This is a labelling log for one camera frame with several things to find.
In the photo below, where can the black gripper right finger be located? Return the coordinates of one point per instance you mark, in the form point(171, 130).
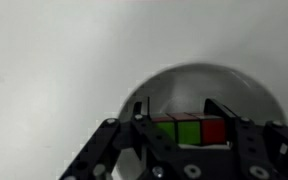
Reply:
point(250, 140)

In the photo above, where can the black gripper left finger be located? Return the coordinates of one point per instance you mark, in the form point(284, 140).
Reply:
point(117, 146)

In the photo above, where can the multicoloured rubik's cube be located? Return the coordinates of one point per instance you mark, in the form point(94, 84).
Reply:
point(190, 130)

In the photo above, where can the white bowl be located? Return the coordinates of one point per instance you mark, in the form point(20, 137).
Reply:
point(197, 90)

